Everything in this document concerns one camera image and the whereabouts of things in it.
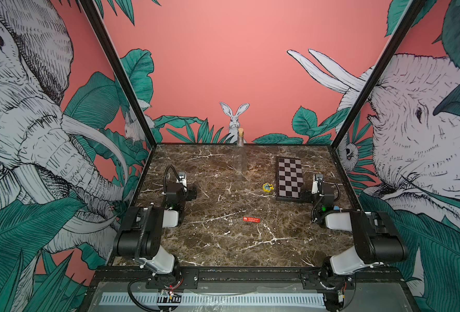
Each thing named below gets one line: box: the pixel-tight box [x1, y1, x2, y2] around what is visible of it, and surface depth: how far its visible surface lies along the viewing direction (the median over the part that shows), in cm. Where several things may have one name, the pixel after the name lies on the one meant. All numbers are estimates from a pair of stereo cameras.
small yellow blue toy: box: [262, 182, 275, 193], surface depth 103 cm
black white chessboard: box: [275, 156, 305, 201], surface depth 106 cm
